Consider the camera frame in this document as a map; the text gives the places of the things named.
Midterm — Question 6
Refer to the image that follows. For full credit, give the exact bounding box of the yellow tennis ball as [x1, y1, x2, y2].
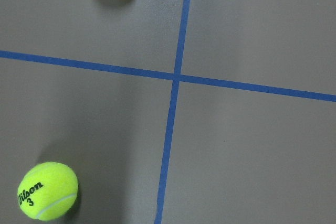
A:
[17, 162, 79, 221]

